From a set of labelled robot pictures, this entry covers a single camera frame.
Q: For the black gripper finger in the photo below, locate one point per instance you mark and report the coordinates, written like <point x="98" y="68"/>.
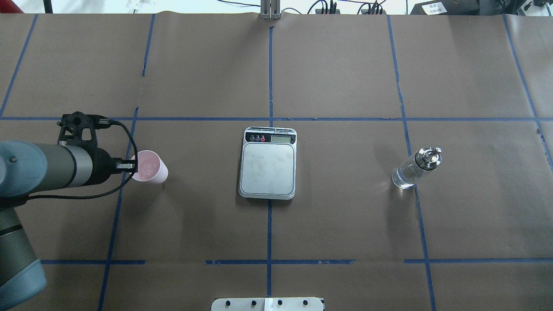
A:
<point x="126" y="165"/>

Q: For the brown paper table cover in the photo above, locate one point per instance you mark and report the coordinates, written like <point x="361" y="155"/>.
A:
<point x="398" y="163"/>

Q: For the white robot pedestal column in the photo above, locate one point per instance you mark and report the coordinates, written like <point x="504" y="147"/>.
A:
<point x="269" y="304"/>

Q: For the aluminium frame post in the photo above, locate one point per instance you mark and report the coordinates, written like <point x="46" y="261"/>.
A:
<point x="270" y="10"/>

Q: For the orange black connector block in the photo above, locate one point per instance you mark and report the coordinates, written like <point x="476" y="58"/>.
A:
<point x="327" y="8"/>

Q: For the black box with label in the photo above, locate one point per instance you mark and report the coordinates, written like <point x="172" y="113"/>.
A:
<point x="446" y="7"/>

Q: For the grey digital kitchen scale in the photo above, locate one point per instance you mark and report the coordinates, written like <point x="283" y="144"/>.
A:
<point x="268" y="163"/>

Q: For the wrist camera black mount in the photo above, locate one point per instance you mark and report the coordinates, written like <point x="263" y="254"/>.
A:
<point x="78" y="130"/>

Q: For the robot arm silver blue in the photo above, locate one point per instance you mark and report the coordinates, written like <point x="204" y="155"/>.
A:
<point x="27" y="170"/>

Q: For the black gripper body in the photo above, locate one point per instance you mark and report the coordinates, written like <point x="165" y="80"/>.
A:
<point x="103" y="164"/>

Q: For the pink plastic cup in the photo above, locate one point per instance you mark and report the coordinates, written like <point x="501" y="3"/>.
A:
<point x="151" y="168"/>

